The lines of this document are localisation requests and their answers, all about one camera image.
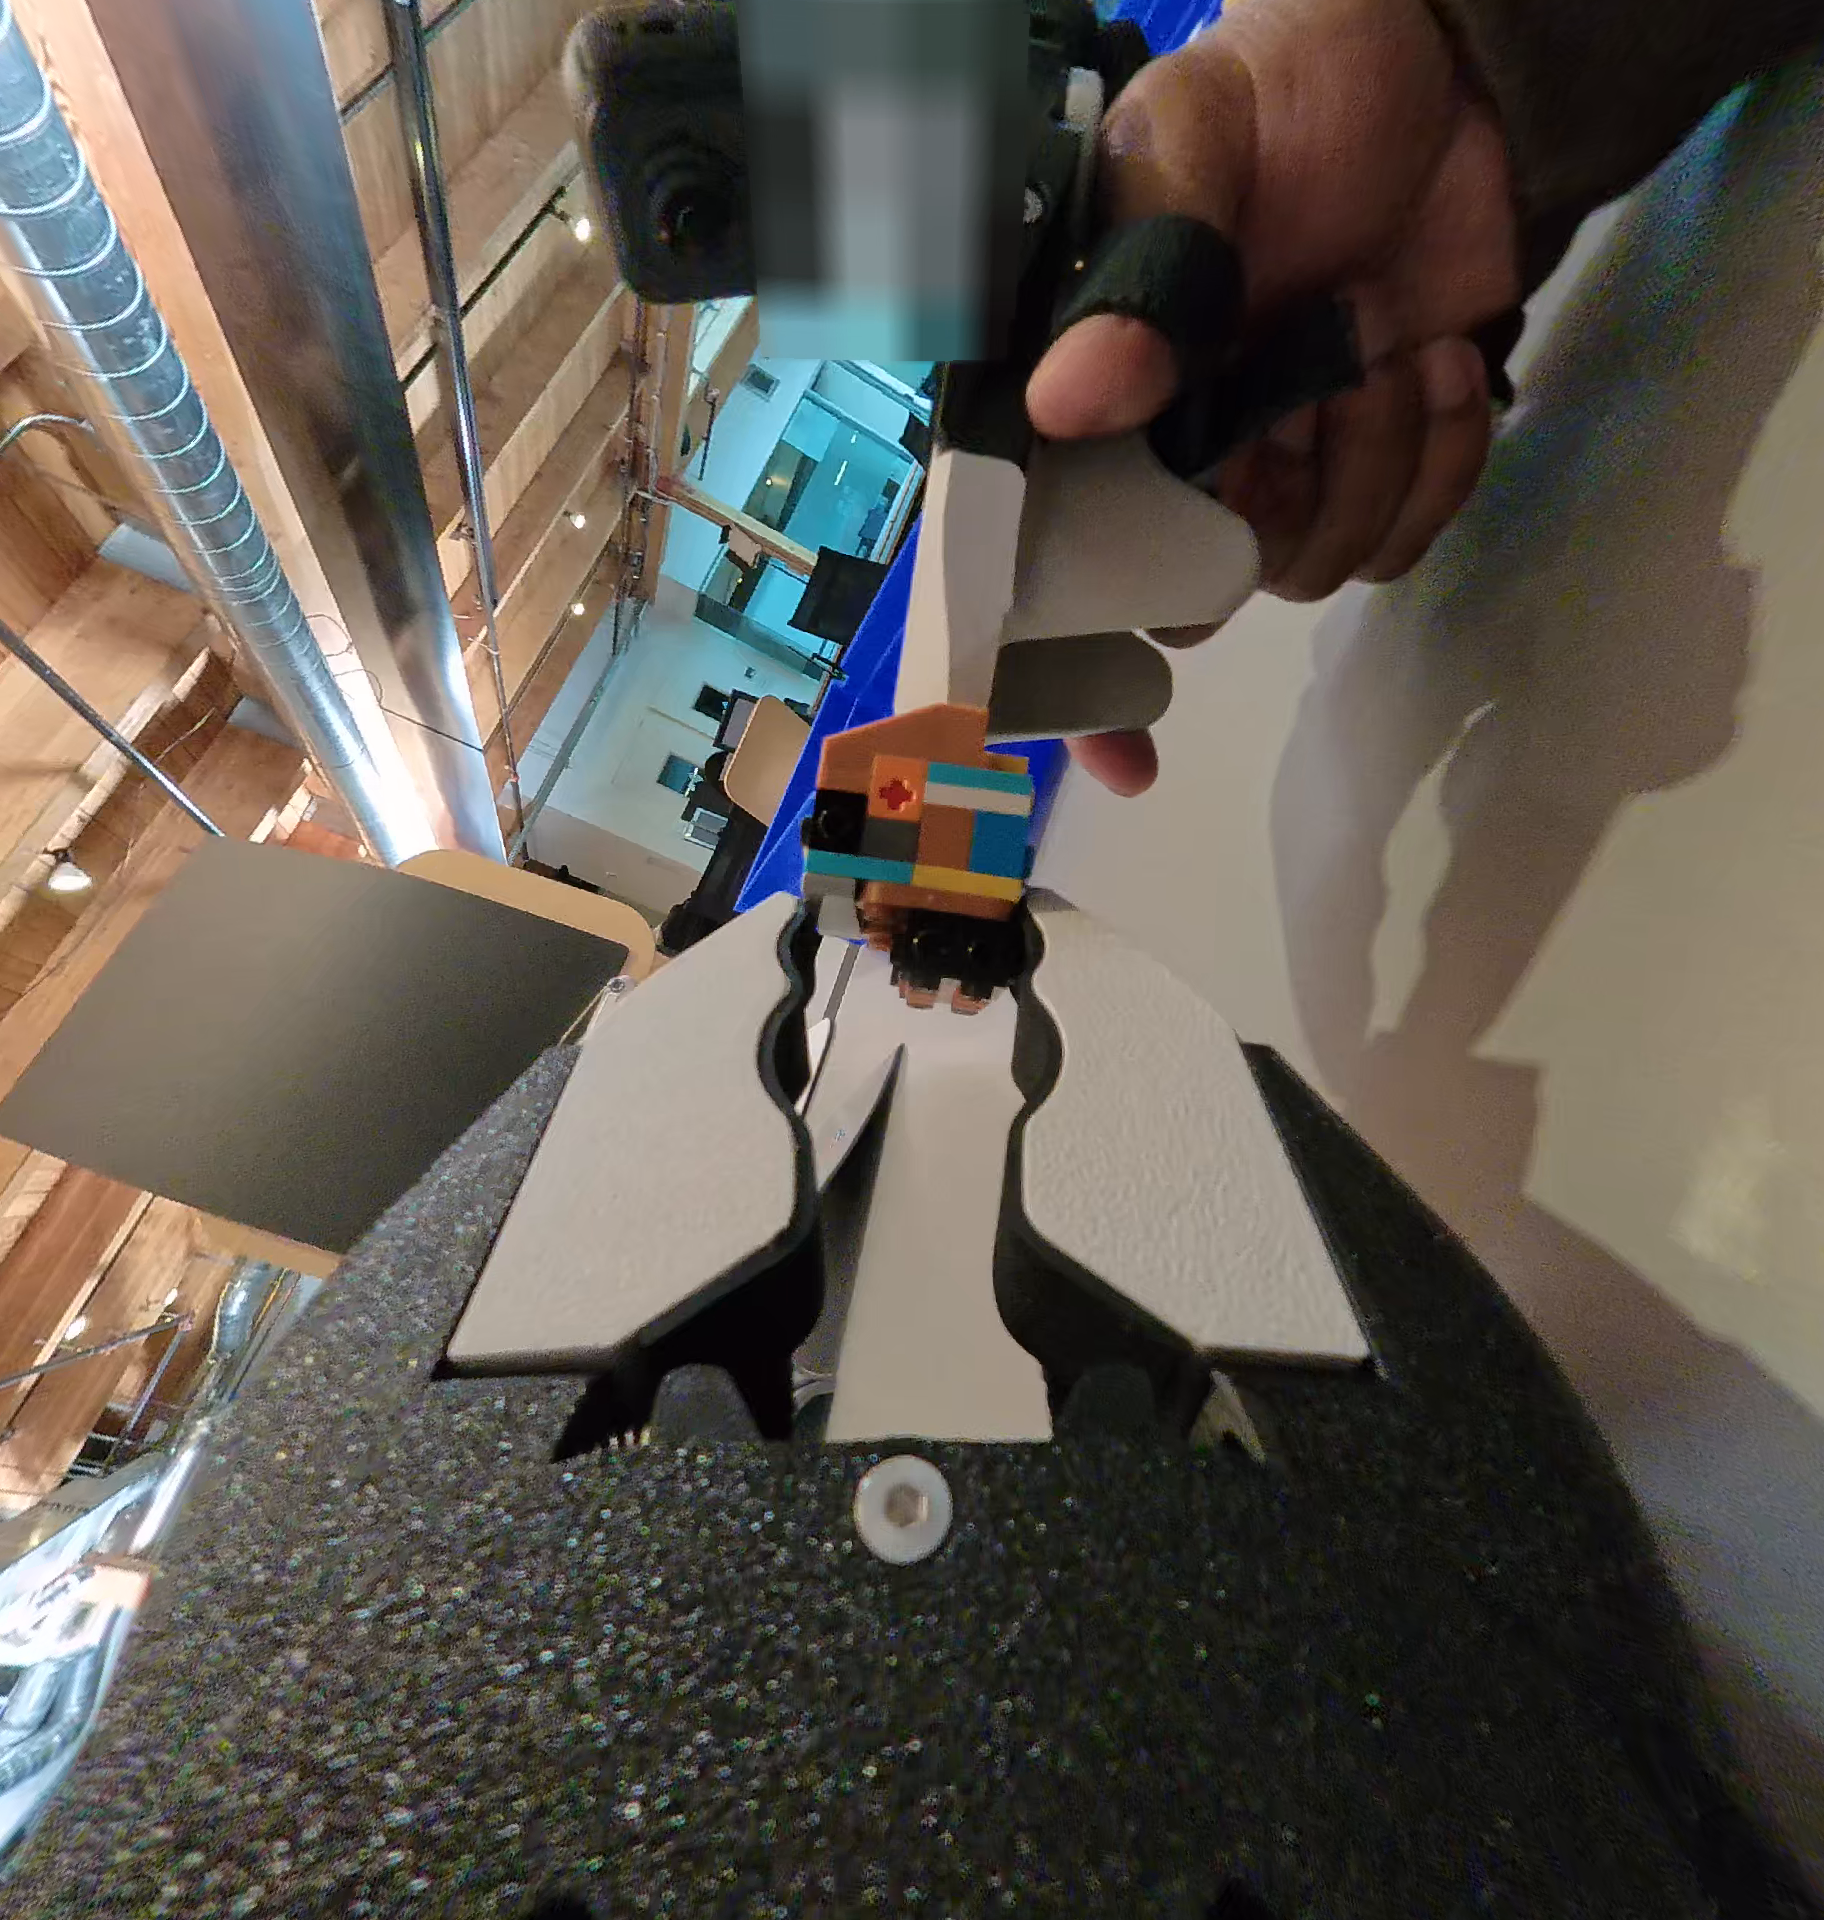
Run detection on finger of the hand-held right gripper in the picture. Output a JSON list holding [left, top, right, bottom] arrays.
[[908, 436, 1263, 728], [986, 639, 1173, 747]]

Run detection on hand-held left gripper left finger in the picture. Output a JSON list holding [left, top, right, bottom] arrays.
[[443, 899, 829, 1375]]

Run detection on person's right forearm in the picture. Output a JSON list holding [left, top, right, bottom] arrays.
[[1429, 0, 1824, 308]]

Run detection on multicoloured toy brick model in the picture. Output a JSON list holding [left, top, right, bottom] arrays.
[[799, 703, 1035, 1012]]

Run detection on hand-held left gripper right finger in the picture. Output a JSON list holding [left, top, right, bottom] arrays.
[[1002, 891, 1375, 1375]]

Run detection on tan wooden chair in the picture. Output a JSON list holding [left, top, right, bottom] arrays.
[[725, 693, 820, 830]]

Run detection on grey desk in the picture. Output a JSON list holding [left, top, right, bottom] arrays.
[[790, 29, 1824, 1920]]

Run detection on blue plastic bin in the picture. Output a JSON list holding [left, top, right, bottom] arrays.
[[829, 510, 935, 722], [732, 720, 1077, 919]]

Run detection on silver spiral air duct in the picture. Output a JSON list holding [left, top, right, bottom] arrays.
[[0, 0, 404, 874]]

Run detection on smooth metal duct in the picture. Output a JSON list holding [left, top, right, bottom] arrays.
[[198, 0, 512, 867]]

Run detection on person's right hand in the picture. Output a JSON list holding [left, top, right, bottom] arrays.
[[1026, 0, 1527, 800]]

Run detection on black wood-rimmed table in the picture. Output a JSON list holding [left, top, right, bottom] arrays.
[[0, 836, 659, 1256]]

